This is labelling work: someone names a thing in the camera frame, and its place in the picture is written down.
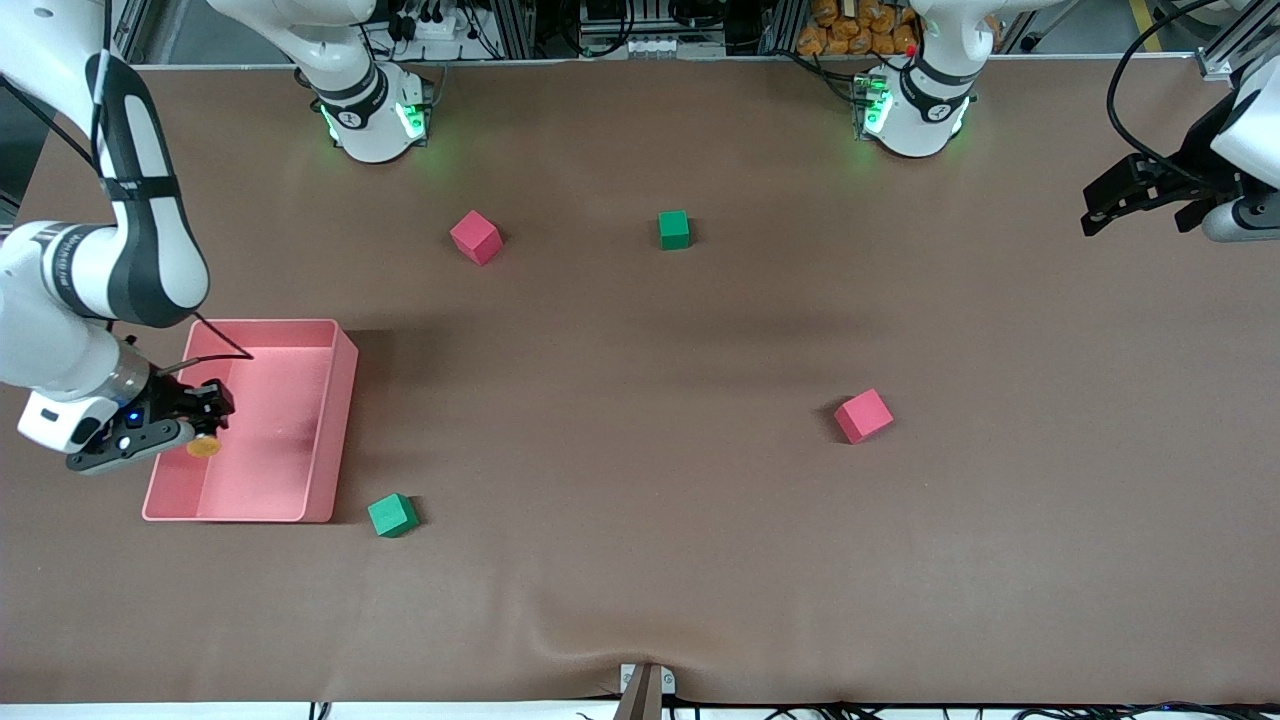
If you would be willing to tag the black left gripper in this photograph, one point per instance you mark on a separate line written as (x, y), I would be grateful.
(1192, 172)

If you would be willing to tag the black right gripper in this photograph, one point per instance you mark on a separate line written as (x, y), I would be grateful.
(171, 402)

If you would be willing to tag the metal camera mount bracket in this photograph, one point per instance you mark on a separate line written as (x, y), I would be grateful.
(645, 688)

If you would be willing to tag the pile of orange objects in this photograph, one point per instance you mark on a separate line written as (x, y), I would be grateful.
(855, 25)

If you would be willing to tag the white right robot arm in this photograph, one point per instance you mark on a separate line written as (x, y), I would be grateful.
(150, 240)

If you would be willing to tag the brown table cover sheet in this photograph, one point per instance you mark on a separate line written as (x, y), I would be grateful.
(640, 560)

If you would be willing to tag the orange capped black push button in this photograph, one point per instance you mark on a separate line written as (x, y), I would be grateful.
(203, 446)

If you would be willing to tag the white power strip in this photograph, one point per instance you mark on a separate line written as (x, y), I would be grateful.
(432, 22)

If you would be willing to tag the pink plastic tray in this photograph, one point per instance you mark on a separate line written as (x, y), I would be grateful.
(270, 440)

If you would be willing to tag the aluminium frame profile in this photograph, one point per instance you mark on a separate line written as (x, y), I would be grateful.
(1235, 35)
(130, 30)

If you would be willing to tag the pink foam cube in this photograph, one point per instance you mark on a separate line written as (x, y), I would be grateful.
(475, 237)
(863, 416)

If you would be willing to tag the green foam cube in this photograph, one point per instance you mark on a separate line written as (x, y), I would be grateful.
(392, 515)
(674, 229)

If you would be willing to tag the black electronics box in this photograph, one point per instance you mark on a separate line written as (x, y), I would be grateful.
(640, 15)

